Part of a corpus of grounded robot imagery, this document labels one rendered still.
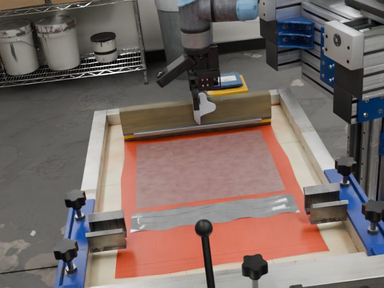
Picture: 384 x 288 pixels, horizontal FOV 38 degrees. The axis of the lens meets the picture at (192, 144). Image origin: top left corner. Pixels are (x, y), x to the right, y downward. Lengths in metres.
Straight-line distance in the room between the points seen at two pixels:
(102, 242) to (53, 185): 2.21
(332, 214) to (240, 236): 0.19
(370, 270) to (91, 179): 0.68
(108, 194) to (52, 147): 2.41
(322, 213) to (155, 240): 0.34
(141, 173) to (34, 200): 1.87
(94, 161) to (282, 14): 0.83
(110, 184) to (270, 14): 0.82
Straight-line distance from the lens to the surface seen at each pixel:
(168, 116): 1.49
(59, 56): 4.48
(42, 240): 2.88
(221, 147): 1.45
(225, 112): 1.49
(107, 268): 1.11
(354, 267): 0.95
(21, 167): 3.57
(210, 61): 1.43
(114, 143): 1.54
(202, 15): 1.37
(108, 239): 1.10
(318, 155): 1.33
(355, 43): 1.42
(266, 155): 1.40
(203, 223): 0.83
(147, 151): 1.47
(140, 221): 1.21
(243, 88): 1.79
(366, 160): 1.97
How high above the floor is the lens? 1.67
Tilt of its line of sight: 29 degrees down
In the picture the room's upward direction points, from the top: 6 degrees counter-clockwise
